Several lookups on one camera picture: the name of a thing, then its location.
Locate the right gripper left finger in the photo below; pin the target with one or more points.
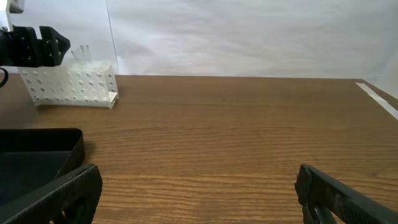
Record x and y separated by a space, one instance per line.
56 199

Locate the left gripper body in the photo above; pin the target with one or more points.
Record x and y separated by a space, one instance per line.
20 46

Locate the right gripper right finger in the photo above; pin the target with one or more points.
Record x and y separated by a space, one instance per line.
342 202

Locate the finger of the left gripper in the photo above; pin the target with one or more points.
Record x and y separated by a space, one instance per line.
54 46

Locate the clear test tube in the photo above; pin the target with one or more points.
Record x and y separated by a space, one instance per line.
76 56
86 53

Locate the white test tube rack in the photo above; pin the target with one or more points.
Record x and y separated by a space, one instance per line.
71 84

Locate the black tray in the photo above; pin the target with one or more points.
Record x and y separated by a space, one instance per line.
28 161

